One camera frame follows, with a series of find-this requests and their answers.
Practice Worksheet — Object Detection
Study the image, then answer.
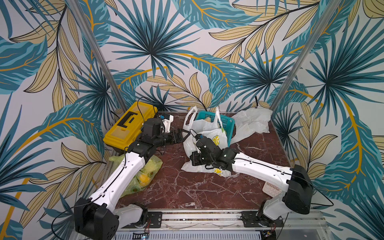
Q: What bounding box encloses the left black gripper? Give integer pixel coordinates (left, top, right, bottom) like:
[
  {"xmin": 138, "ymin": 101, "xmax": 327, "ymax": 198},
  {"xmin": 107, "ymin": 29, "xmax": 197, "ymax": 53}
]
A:
[{"xmin": 153, "ymin": 126, "xmax": 191, "ymax": 148}]

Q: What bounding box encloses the white lemon print bag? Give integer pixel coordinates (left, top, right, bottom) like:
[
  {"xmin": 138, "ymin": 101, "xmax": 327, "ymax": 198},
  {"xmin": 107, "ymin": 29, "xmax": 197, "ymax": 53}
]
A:
[{"xmin": 182, "ymin": 107, "xmax": 231, "ymax": 178}]

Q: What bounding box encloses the green plastic bag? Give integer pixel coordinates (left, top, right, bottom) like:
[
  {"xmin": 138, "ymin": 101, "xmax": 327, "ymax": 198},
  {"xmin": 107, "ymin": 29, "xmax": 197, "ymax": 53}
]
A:
[{"xmin": 107, "ymin": 152, "xmax": 163, "ymax": 198}]

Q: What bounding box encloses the yellow pear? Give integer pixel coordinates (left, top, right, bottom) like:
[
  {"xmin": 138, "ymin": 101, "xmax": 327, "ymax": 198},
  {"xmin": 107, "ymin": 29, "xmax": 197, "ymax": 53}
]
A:
[{"xmin": 139, "ymin": 174, "xmax": 152, "ymax": 188}]

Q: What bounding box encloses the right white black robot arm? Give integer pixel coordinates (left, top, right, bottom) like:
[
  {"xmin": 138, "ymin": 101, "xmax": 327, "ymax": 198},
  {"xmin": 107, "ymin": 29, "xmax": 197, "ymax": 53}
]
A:
[{"xmin": 191, "ymin": 135, "xmax": 314, "ymax": 221}]

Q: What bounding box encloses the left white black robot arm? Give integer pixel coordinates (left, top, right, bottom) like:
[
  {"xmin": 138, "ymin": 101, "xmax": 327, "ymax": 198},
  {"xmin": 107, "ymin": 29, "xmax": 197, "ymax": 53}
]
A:
[{"xmin": 74, "ymin": 116, "xmax": 191, "ymax": 240}]

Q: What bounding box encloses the teal plastic basket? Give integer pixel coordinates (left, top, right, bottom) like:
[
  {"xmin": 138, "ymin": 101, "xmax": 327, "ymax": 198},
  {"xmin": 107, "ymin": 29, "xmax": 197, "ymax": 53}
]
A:
[{"xmin": 196, "ymin": 111, "xmax": 235, "ymax": 147}]

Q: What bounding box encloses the yellow black toolbox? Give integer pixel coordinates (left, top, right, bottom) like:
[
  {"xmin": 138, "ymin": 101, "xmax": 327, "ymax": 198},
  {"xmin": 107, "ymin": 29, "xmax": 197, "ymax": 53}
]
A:
[{"xmin": 103, "ymin": 101, "xmax": 158, "ymax": 152}]

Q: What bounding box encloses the plain white plastic bag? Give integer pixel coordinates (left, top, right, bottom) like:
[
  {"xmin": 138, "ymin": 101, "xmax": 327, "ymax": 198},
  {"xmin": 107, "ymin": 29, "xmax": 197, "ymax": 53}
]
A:
[{"xmin": 230, "ymin": 108, "xmax": 273, "ymax": 144}]

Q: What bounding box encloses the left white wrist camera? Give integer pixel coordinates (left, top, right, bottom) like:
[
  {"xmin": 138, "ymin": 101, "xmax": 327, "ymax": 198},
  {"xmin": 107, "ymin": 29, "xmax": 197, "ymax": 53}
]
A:
[{"xmin": 161, "ymin": 114, "xmax": 174, "ymax": 133}]

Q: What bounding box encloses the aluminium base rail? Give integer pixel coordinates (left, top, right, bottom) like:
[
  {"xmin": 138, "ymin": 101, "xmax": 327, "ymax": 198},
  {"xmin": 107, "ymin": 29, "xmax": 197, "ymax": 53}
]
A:
[{"xmin": 68, "ymin": 209, "xmax": 331, "ymax": 240}]

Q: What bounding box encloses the left metal frame pole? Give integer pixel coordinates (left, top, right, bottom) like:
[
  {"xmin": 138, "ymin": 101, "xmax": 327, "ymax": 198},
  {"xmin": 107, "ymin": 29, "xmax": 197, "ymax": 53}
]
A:
[{"xmin": 67, "ymin": 0, "xmax": 128, "ymax": 112}]

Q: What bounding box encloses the metal frame pole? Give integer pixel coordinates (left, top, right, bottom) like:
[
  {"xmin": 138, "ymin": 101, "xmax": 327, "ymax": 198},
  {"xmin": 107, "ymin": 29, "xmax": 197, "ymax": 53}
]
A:
[
  {"xmin": 67, "ymin": 0, "xmax": 128, "ymax": 112},
  {"xmin": 270, "ymin": 0, "xmax": 342, "ymax": 111}
]

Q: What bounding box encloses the right metal frame pole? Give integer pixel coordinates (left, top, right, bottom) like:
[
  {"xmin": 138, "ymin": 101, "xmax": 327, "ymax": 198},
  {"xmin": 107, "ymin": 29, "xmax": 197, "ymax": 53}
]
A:
[{"xmin": 270, "ymin": 0, "xmax": 342, "ymax": 111}]

